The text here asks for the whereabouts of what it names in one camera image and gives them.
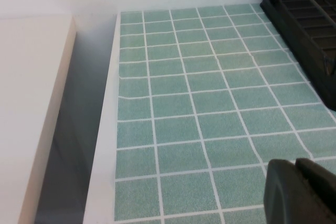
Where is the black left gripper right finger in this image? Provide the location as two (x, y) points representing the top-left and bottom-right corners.
(295, 157), (336, 224)

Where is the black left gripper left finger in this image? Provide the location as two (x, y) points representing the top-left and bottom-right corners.
(263, 158), (320, 224)

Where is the green checked tablecloth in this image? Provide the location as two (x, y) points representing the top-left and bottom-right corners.
(113, 3), (336, 224)

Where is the white side cabinet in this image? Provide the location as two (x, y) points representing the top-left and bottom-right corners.
(0, 14), (77, 224)

